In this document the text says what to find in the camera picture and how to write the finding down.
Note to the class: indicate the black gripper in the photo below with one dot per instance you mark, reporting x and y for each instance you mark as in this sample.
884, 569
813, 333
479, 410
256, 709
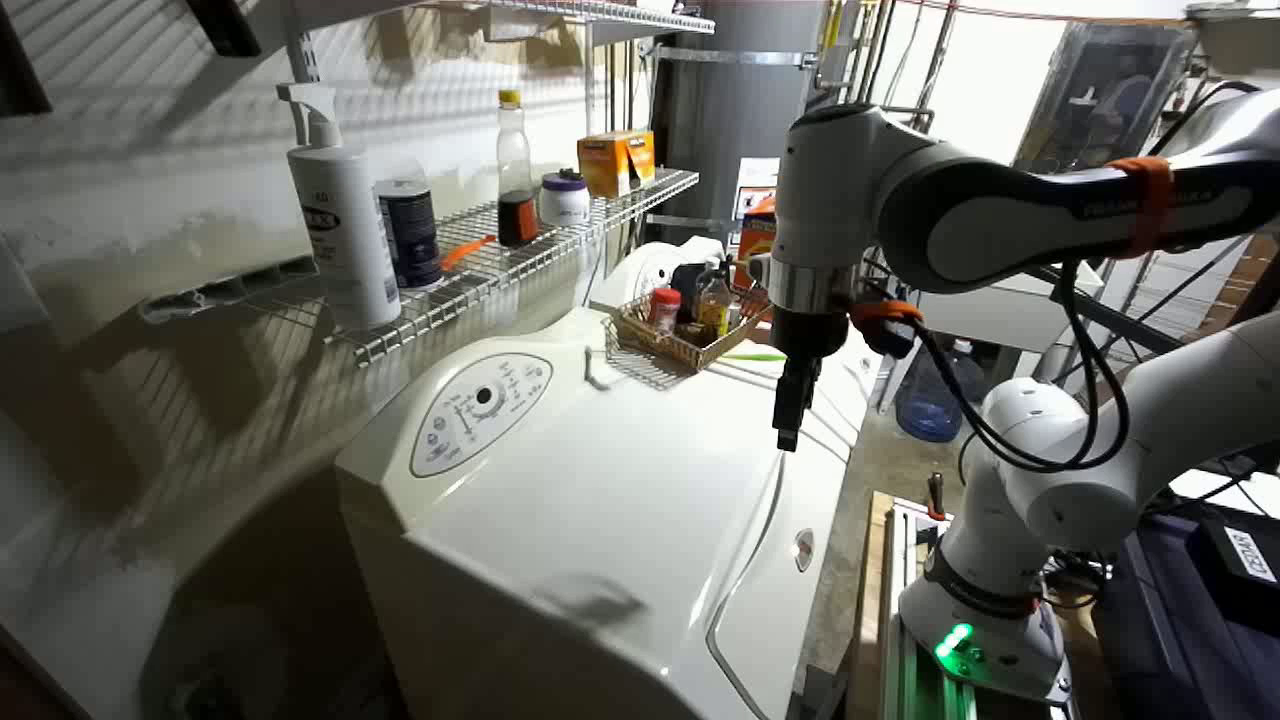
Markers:
808, 341

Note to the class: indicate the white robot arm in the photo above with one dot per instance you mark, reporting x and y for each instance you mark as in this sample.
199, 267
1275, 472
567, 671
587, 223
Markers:
1012, 201

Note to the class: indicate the white washing machine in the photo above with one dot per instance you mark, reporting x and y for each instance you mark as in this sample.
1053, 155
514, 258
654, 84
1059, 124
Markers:
600, 466

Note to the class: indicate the woven basket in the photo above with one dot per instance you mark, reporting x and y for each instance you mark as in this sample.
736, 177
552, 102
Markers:
684, 348

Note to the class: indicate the blue water jug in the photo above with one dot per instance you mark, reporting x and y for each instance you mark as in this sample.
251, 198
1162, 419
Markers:
934, 396

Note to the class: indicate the red lid jar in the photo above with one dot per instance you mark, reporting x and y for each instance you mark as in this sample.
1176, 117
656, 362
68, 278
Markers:
663, 311

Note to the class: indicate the wooden board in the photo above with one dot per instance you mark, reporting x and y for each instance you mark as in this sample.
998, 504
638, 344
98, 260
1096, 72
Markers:
872, 603

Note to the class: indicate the white plastic bag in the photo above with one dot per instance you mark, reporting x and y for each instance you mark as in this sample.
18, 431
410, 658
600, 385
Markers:
654, 267

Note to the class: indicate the small orange box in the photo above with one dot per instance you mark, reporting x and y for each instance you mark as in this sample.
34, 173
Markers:
643, 155

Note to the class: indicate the white jar dark lid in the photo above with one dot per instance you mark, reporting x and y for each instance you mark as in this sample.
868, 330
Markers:
567, 201

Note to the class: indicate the large orange box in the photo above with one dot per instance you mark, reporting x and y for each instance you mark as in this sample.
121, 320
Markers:
600, 167

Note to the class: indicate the grey water heater tank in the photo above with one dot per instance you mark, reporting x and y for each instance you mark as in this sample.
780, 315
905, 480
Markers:
732, 104

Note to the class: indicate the flat orange item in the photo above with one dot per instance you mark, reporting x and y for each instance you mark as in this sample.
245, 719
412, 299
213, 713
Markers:
465, 254

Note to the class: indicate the clear bottle yellow cap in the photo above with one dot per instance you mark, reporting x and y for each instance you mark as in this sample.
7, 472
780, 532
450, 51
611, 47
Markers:
519, 173

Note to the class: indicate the dark blue bin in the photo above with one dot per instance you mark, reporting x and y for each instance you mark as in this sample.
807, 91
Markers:
1173, 641

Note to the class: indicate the grey framed panel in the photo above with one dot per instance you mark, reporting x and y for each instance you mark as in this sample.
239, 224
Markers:
1105, 95

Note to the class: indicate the black box white label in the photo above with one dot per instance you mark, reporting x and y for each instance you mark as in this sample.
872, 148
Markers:
1243, 561

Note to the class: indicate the white pump bottle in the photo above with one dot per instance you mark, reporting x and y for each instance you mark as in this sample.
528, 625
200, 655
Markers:
350, 224

